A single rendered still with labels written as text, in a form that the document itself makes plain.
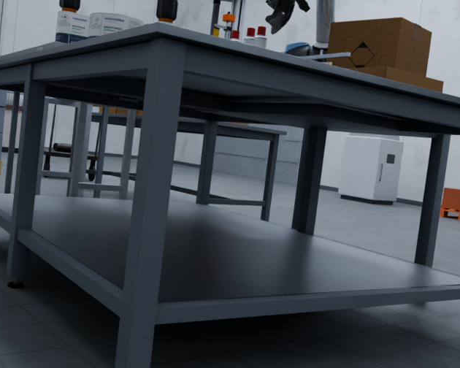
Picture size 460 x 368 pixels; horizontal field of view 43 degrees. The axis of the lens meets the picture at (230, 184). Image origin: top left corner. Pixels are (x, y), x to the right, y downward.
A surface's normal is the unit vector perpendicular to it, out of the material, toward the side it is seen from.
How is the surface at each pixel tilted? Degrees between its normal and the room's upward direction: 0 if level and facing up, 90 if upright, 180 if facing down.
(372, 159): 90
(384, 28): 90
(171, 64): 90
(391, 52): 90
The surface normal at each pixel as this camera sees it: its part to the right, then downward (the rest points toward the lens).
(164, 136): 0.56, 0.12
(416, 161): -0.77, -0.05
